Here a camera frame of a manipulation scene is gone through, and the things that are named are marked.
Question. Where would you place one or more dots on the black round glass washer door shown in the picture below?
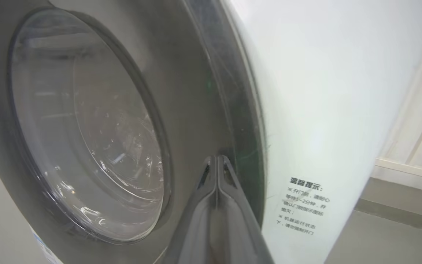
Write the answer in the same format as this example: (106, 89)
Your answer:
(181, 91)

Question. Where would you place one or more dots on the white front-load washing machine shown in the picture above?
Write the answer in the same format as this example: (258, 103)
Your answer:
(324, 91)

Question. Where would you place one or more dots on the black text notice sticker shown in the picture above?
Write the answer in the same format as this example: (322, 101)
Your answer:
(302, 205)

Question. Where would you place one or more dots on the blue energy label sticker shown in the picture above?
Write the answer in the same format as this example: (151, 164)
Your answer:
(48, 251)

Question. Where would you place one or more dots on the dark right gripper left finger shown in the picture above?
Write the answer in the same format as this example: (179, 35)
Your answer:
(196, 227)

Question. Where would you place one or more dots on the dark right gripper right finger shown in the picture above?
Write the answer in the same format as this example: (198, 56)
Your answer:
(236, 227)

